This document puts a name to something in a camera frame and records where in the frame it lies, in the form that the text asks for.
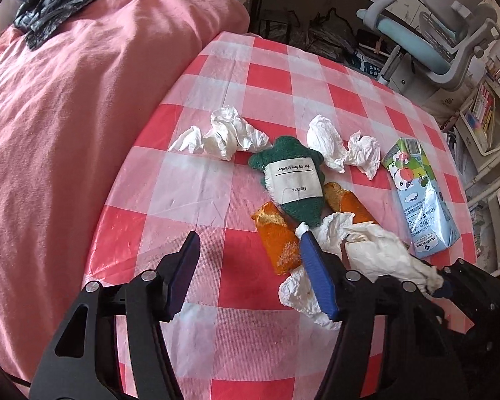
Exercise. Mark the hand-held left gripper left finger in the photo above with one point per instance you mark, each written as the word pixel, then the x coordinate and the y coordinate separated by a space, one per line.
pixel 182 273

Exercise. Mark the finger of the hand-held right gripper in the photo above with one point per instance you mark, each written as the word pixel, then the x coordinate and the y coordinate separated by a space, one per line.
pixel 445 288

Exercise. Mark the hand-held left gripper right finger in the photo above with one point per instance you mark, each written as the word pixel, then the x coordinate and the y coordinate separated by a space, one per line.
pixel 318 275

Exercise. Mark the blue green milk carton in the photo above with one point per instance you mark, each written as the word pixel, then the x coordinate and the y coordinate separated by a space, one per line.
pixel 421 200

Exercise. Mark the green knitted pouch white label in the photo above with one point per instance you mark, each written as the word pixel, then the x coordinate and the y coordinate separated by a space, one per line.
pixel 291 183

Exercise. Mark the pink quilt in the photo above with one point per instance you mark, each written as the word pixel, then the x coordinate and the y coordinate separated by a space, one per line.
pixel 66 133

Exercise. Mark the red white checkered tablecloth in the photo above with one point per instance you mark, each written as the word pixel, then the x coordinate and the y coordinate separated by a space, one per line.
pixel 233 91

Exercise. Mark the black bag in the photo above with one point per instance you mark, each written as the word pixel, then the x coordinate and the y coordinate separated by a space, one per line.
pixel 329 29

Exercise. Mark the grey blue office chair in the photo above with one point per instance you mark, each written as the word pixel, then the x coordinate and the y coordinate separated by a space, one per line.
pixel 441 21

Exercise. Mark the white desk with drawers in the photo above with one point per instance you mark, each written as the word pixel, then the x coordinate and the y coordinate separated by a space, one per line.
pixel 406 6

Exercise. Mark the black shiny jacket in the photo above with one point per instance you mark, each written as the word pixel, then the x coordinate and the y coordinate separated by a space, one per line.
pixel 62 0

